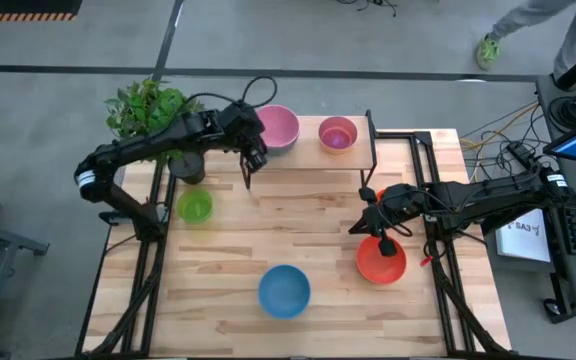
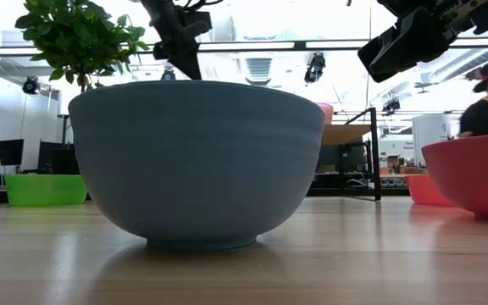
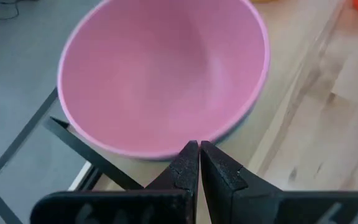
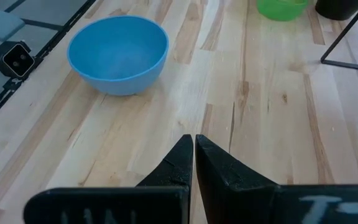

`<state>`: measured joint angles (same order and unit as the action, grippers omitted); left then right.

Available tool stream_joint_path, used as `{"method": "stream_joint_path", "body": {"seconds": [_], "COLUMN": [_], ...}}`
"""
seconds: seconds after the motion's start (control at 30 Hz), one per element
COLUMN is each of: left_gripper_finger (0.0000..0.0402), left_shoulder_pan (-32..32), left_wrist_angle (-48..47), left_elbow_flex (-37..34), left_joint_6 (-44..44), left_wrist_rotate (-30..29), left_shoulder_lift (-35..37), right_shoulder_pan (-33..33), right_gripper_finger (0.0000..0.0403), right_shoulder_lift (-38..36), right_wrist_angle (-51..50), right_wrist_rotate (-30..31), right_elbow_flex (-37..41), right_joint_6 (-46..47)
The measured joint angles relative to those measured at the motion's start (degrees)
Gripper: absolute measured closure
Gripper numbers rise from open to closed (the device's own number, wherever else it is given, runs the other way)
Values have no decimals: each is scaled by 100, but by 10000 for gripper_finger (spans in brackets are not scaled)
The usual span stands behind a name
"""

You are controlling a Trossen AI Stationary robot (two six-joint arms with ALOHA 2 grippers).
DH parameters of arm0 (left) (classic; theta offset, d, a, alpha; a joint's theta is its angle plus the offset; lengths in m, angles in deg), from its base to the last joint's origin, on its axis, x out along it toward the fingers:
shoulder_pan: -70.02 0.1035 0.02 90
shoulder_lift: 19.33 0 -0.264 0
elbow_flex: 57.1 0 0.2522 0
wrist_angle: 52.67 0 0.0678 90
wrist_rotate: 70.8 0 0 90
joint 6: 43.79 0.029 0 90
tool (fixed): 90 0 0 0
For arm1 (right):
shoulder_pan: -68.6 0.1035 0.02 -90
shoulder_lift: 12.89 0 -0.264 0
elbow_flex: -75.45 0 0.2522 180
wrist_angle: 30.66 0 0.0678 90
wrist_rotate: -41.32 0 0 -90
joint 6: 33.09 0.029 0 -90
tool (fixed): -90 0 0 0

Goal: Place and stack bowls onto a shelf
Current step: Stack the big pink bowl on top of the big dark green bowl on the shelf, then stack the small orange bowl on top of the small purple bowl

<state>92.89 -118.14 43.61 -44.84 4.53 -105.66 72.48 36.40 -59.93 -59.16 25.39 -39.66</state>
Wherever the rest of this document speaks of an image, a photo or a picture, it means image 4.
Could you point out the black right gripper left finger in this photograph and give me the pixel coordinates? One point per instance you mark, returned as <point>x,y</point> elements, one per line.
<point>166,199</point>

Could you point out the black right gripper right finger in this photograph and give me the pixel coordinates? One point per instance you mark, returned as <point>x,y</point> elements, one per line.
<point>235,193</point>

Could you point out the large blue bowl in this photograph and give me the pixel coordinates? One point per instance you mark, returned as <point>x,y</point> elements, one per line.
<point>117,53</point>

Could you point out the small green bowl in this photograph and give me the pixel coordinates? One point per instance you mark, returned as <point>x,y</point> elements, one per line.
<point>281,11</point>

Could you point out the black plant pot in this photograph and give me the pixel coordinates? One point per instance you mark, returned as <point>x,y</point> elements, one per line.
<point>337,9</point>

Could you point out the wooden shelf with black frame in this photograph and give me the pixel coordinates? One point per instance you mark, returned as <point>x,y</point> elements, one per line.
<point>343,34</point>

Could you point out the black table edge rail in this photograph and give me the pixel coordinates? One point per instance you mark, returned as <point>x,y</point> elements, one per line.
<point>57,37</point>

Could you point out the black table-level camera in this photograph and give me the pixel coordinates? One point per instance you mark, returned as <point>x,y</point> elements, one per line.
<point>14,59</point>

